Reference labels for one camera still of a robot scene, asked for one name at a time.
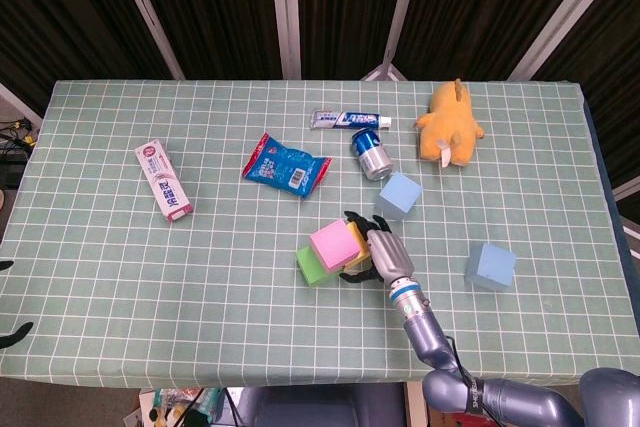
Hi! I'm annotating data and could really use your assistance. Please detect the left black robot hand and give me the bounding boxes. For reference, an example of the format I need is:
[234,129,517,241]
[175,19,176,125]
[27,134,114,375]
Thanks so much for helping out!
[0,259,35,351]

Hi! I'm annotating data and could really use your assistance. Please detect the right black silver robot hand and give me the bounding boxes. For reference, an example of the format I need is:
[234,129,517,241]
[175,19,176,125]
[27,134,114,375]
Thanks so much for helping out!
[337,210,417,289]

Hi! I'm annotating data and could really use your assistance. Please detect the yellow foam cube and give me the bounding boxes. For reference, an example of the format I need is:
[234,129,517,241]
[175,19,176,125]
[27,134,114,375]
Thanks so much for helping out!
[344,219,374,271]

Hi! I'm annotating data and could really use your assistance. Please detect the pink foam cube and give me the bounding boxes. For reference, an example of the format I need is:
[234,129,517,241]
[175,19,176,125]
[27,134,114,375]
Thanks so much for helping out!
[308,220,362,272]

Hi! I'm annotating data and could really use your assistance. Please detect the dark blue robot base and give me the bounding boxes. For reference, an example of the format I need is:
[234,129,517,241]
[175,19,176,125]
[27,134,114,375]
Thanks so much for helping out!
[239,385,406,427]

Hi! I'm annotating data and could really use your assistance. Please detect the green foam cube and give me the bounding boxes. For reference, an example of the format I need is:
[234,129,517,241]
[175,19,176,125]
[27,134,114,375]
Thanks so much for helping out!
[295,245,334,290]

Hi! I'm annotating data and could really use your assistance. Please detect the blue silver drink can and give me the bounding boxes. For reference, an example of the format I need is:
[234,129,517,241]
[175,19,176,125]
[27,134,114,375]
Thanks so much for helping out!
[349,127,393,182]

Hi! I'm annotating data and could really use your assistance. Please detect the yellow plush toy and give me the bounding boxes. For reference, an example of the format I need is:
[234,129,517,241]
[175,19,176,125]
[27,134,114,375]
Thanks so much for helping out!
[413,78,486,169]

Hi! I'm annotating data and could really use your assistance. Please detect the green checked tablecloth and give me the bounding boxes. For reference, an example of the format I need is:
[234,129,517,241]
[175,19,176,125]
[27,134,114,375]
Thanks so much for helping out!
[0,79,640,391]

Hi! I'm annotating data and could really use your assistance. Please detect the blue red snack bag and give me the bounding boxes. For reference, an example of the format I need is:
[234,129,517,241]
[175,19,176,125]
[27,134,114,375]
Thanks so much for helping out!
[242,132,333,200]

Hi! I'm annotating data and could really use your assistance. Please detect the blue white toothpaste tube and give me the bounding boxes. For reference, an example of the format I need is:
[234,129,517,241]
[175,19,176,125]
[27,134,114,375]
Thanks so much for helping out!
[309,108,393,132]

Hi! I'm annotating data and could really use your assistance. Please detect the teal printed bag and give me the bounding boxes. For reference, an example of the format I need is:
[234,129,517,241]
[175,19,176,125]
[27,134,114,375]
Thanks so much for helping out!
[149,386,224,426]

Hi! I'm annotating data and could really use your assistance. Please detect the pink white toothpaste box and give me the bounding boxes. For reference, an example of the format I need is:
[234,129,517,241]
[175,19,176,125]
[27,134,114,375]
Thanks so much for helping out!
[134,140,195,223]

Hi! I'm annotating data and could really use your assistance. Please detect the yellow black cable bundle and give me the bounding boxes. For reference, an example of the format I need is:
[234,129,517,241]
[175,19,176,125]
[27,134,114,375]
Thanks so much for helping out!
[0,116,41,149]

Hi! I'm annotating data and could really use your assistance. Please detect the white frame pole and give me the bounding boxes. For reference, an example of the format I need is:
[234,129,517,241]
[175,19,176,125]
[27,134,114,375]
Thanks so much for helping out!
[268,0,303,81]
[359,0,426,82]
[612,180,640,204]
[507,0,616,82]
[108,0,186,81]
[0,80,44,124]

